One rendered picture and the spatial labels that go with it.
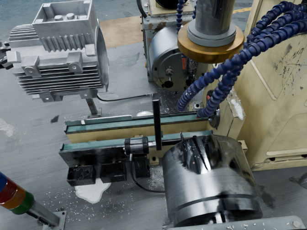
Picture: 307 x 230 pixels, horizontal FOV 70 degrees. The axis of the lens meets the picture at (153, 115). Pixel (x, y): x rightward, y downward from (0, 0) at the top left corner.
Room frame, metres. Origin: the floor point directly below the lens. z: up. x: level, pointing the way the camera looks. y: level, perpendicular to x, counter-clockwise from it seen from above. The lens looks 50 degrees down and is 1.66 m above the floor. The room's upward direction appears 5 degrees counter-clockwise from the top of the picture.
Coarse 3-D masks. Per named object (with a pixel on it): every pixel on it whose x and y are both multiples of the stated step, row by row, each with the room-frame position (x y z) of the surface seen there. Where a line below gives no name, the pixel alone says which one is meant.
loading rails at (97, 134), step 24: (72, 120) 0.61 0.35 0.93; (96, 120) 0.60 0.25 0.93; (120, 120) 0.60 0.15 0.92; (144, 120) 0.59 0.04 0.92; (168, 120) 0.58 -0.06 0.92; (192, 120) 0.57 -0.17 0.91; (72, 144) 0.50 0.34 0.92; (96, 144) 0.49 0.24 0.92; (120, 144) 0.48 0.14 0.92; (168, 144) 0.47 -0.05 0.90
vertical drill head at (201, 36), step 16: (208, 0) 0.51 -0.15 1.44; (224, 0) 0.50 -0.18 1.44; (208, 16) 0.50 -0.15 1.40; (224, 16) 0.50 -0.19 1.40; (192, 32) 0.52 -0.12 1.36; (208, 32) 0.50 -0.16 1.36; (224, 32) 0.50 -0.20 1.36; (240, 32) 0.54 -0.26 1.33; (192, 48) 0.48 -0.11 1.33; (208, 48) 0.48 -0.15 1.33; (224, 48) 0.47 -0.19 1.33; (240, 48) 0.48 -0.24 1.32; (192, 64) 0.49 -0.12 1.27; (192, 80) 0.50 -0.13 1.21
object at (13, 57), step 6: (90, 48) 0.45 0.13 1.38; (6, 54) 0.44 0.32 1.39; (12, 54) 0.44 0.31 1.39; (18, 54) 0.45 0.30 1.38; (90, 54) 0.44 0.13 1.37; (96, 54) 0.45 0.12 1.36; (12, 60) 0.43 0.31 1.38; (18, 60) 0.44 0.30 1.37; (108, 60) 0.58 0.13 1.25; (102, 90) 0.44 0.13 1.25; (36, 96) 0.44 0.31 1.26
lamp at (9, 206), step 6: (18, 186) 0.25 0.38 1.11; (18, 192) 0.23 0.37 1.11; (24, 192) 0.24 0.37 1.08; (12, 198) 0.22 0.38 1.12; (18, 198) 0.22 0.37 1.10; (24, 198) 0.23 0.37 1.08; (0, 204) 0.20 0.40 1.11; (6, 204) 0.21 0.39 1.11; (12, 204) 0.21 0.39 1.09; (18, 204) 0.21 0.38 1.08
